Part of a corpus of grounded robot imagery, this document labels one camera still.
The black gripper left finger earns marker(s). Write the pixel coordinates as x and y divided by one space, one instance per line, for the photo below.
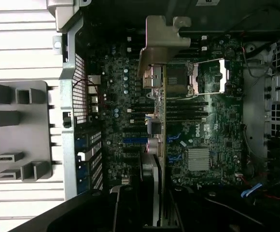
87 212

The open metal PC case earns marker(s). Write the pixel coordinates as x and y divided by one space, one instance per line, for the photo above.
67 120

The green motherboard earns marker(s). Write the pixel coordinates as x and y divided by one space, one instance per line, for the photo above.
202 120

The CPU socket with metal frame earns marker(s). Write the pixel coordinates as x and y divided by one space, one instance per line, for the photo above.
202 77

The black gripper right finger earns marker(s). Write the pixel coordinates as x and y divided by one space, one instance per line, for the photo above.
227 212

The silver chipset heatsink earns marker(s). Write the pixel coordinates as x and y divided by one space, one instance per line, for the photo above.
198 158

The grey plastic parts rack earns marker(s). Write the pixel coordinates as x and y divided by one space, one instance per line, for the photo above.
21 135

